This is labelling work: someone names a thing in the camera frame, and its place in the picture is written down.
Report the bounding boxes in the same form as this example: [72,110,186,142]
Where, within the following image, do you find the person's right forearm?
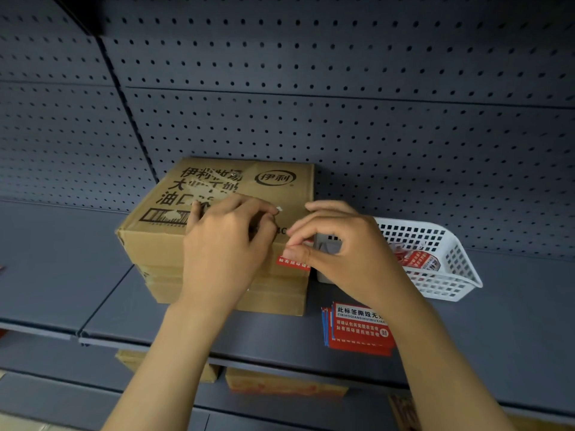
[381,283,517,431]

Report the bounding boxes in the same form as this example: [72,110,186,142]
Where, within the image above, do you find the dark printed cardboard box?
[387,393,424,431]

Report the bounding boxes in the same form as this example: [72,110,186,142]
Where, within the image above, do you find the dark shelf upright post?
[49,0,161,184]

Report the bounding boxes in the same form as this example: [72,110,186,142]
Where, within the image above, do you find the wide grey metal shelf board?
[78,249,575,418]

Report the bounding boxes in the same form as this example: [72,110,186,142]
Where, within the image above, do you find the orange printed cardboard box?
[224,366,349,398]

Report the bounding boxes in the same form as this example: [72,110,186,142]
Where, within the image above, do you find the small brown cardboard box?
[114,348,222,385]

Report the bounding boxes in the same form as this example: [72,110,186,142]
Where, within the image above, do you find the stack of red sticker sheets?
[321,301,397,358]

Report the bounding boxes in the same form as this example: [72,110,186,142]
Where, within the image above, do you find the printed brown cardboard box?
[115,157,315,280]

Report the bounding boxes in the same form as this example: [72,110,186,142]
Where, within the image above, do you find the plain brown cardboard box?
[135,264,311,317]

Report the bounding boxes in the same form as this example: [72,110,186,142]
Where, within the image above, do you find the narrow grey pegboard panel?
[0,0,159,214]

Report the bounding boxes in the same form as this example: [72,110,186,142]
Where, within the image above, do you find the red stickers bundle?
[392,246,442,273]

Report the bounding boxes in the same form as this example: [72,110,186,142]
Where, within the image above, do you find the low grey metal shelf board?
[0,331,401,431]

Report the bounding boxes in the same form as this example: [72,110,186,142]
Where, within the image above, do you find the grey plastic holder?
[313,233,345,285]

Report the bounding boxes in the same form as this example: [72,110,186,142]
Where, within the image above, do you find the white plastic mesh basket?
[372,216,484,303]

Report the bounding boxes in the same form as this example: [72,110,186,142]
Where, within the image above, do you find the wide grey pegboard panel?
[96,0,575,262]

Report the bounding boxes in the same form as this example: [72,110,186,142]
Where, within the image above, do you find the narrow grey metal shelf board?
[0,199,136,342]

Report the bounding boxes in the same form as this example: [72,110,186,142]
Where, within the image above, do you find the person's left hand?
[177,193,280,311]

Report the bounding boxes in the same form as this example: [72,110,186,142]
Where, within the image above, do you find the red warning sticker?
[276,240,315,271]

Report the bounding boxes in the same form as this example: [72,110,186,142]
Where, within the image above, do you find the person's left forearm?
[102,301,235,431]

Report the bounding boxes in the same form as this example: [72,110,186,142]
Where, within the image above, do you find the person's right hand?
[282,200,407,311]

